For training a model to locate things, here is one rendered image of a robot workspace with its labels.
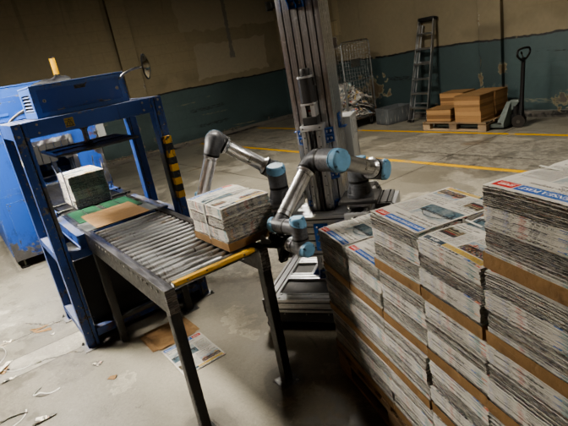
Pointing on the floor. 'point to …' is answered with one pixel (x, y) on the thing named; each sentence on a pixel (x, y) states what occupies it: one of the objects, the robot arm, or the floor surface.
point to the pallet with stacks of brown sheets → (467, 109)
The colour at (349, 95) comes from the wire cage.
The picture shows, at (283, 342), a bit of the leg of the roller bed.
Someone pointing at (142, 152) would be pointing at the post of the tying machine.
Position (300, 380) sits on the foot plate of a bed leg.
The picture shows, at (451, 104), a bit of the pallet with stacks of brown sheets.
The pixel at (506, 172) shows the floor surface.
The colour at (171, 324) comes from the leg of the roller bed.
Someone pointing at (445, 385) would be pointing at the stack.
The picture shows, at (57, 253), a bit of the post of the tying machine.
